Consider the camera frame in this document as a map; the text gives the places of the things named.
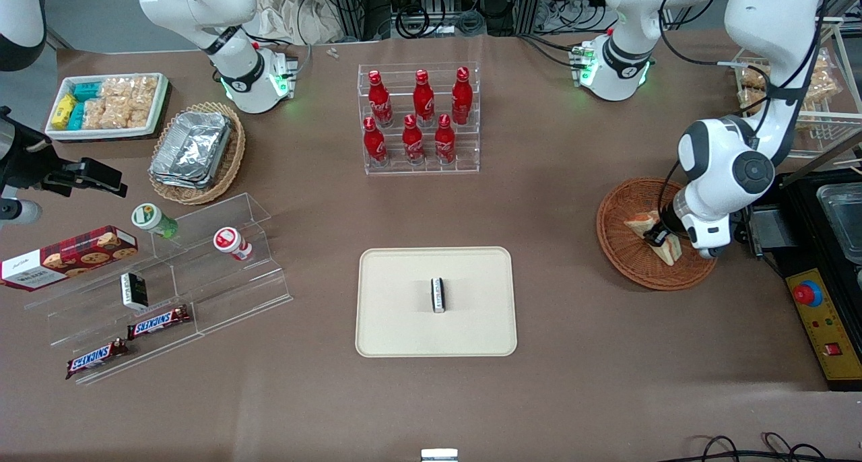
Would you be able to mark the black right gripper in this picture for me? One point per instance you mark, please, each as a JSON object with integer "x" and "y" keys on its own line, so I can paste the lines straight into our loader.
{"x": 30, "y": 161}

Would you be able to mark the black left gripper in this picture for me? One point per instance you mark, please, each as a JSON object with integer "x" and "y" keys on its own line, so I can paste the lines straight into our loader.
{"x": 667, "y": 221}

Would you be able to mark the triangular sandwich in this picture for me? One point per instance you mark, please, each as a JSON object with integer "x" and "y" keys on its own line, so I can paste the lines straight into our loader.
{"x": 668, "y": 252}

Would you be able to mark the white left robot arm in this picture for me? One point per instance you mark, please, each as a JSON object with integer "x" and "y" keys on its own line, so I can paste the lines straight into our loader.
{"x": 774, "y": 31}

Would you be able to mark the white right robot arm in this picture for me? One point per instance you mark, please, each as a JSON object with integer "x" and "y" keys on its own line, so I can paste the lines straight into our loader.
{"x": 202, "y": 4}

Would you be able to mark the round brown wicker basket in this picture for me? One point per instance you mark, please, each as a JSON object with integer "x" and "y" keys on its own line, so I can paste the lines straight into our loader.
{"x": 626, "y": 260}

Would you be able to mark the aluminium foil tray stack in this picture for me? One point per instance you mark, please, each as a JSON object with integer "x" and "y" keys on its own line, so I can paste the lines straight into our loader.
{"x": 192, "y": 149}

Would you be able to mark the white rectangular snack tray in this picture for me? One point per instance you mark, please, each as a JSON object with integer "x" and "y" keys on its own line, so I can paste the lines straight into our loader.
{"x": 161, "y": 105}

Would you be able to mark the oval light wicker basket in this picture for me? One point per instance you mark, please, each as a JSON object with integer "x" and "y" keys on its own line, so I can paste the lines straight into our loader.
{"x": 232, "y": 159}

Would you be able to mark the beige rectangular tray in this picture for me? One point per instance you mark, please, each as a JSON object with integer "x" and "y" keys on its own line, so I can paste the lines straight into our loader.
{"x": 404, "y": 314}

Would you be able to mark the green lid small bottle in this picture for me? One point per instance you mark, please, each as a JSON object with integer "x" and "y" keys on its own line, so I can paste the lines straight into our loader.
{"x": 151, "y": 218}

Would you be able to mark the clear rice cracker packet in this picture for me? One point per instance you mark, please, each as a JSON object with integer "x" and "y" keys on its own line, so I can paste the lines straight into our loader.
{"x": 128, "y": 116}
{"x": 751, "y": 78}
{"x": 116, "y": 89}
{"x": 749, "y": 98}
{"x": 95, "y": 114}
{"x": 145, "y": 91}
{"x": 827, "y": 85}

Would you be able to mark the teal snack packet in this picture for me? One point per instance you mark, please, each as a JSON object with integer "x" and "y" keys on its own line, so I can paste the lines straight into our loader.
{"x": 77, "y": 116}
{"x": 87, "y": 90}

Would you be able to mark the yellow snack packet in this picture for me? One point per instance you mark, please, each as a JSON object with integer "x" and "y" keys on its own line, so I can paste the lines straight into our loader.
{"x": 64, "y": 112}

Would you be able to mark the red tartan cookie box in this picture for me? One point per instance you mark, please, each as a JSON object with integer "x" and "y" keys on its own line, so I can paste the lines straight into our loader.
{"x": 67, "y": 256}

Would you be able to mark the red lid small bottle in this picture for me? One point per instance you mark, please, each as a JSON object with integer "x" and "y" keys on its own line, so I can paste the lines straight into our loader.
{"x": 230, "y": 241}

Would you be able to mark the black countertop appliance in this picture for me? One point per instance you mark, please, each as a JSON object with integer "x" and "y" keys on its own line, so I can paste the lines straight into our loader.
{"x": 801, "y": 199}

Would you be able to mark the brown Snickers bar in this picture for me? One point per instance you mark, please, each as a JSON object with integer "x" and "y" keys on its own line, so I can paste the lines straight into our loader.
{"x": 96, "y": 358}
{"x": 158, "y": 322}

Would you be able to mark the red emergency stop button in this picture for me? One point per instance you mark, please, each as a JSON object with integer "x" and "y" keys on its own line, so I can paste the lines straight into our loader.
{"x": 807, "y": 293}

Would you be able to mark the clear acrylic step shelf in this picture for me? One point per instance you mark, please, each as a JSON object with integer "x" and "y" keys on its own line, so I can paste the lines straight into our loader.
{"x": 229, "y": 293}

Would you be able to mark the steel pan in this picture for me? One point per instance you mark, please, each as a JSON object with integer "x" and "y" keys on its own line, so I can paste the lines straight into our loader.
{"x": 842, "y": 219}

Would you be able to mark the black yellow control box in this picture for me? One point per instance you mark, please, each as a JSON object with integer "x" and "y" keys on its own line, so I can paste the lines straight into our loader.
{"x": 835, "y": 327}

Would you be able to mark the small black white box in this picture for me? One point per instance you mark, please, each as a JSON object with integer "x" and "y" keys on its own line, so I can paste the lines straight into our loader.
{"x": 438, "y": 295}

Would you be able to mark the red cola bottle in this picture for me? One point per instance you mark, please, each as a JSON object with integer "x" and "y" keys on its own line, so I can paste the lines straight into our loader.
{"x": 413, "y": 142}
{"x": 374, "y": 144}
{"x": 379, "y": 102}
{"x": 444, "y": 142}
{"x": 423, "y": 102}
{"x": 462, "y": 98}

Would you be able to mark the crumpled beige paper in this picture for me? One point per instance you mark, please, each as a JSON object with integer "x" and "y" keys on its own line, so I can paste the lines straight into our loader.
{"x": 289, "y": 17}

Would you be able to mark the clear acrylic bottle rack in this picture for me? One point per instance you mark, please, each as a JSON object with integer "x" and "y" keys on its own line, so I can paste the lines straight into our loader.
{"x": 417, "y": 169}

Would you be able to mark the white silver device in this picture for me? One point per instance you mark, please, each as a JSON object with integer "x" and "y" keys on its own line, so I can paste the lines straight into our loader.
{"x": 439, "y": 456}

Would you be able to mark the aluminium frame rack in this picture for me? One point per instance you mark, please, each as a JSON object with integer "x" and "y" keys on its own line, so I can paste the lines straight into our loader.
{"x": 350, "y": 4}

